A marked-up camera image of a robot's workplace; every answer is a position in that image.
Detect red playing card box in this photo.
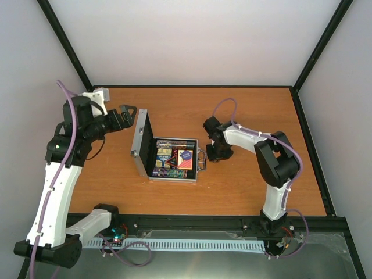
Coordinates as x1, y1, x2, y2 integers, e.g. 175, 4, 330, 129
177, 150, 193, 170

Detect red triangular dealer marker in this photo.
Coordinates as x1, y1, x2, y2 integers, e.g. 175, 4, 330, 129
164, 155, 178, 169

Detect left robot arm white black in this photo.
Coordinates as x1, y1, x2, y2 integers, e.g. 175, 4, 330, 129
14, 93, 137, 268

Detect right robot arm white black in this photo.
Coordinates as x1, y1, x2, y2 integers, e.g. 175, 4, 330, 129
203, 116, 303, 235

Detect lower poker chip row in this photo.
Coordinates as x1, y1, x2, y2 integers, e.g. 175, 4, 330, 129
152, 168, 188, 179

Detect aluminium poker case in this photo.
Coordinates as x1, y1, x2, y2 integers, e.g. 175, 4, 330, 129
131, 109, 207, 183

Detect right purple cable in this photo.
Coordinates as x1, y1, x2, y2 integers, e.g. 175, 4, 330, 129
212, 98, 309, 259

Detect blue gold playing card box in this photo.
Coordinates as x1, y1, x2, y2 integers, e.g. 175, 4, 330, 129
155, 148, 172, 169

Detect right black frame post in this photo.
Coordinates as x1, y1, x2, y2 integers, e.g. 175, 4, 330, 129
293, 0, 353, 93

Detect left black frame post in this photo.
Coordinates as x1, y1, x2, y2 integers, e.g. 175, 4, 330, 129
37, 0, 93, 92

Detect poker chip row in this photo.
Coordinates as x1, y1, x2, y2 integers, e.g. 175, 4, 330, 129
152, 168, 188, 179
156, 139, 195, 149

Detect green led circuit board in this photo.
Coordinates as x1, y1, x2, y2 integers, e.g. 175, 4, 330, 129
111, 224, 128, 242

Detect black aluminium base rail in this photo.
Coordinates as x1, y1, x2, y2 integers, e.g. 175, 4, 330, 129
119, 214, 350, 239

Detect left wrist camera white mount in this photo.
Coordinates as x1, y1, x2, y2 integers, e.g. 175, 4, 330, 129
79, 87, 110, 117

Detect light blue cable duct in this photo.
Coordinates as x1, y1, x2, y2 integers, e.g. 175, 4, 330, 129
83, 237, 267, 253

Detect black table edge frame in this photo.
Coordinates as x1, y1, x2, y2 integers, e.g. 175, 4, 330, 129
89, 85, 329, 216

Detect blue round dealer button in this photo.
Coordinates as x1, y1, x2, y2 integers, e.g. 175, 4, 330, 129
179, 150, 192, 162

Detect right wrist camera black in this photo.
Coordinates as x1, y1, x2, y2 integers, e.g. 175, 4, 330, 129
203, 116, 221, 139

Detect upper poker chip row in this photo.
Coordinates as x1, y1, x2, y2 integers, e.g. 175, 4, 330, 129
156, 139, 195, 149

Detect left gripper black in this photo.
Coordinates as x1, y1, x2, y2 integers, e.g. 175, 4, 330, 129
85, 104, 138, 141

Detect black frame post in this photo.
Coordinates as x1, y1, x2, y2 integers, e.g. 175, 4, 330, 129
293, 0, 353, 93
37, 0, 93, 92

